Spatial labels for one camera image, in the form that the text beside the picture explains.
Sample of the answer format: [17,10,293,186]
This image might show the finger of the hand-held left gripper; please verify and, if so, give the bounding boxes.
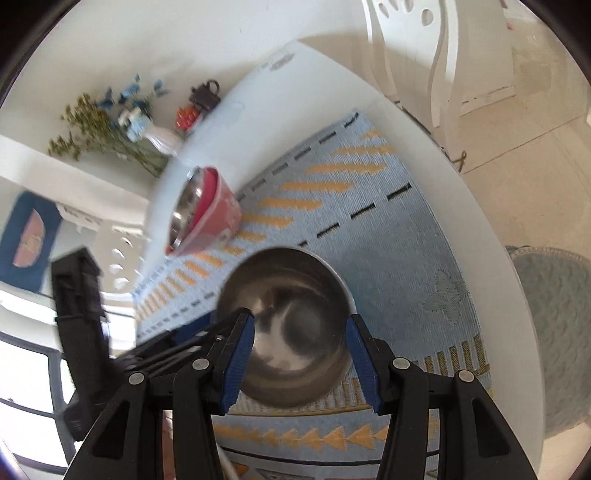
[110,318,232,376]

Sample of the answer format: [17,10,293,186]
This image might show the round grey-blue rug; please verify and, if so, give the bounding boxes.
[505,246,591,437]

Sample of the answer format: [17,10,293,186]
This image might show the black window frame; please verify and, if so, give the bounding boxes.
[0,342,78,480]

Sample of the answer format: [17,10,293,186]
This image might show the white chair with teardrop cutouts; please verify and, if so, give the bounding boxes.
[362,0,462,130]
[92,217,158,301]

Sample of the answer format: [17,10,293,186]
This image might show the white ribbed vase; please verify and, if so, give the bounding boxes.
[143,126,185,158]

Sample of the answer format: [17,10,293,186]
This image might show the dried flower bunch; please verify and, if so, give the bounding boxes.
[48,93,171,178]

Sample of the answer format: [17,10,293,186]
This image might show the blue artificial flowers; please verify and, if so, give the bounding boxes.
[97,76,166,140]

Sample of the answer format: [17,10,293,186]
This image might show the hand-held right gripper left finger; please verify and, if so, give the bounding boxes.
[62,308,256,480]

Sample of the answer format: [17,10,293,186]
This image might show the blue wall hanging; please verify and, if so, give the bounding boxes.
[0,191,63,294]

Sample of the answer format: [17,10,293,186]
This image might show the pink steel-lined bowl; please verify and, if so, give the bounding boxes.
[165,166,243,257]

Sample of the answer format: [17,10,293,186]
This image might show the blue woven table mat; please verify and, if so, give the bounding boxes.
[131,108,492,480]

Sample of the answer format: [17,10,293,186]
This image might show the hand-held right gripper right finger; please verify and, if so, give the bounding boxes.
[345,314,539,480]

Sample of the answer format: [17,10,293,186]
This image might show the blue steel-lined bowl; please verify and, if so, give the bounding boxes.
[216,247,357,409]

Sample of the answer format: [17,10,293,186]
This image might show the red cup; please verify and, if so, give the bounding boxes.
[174,105,202,131]

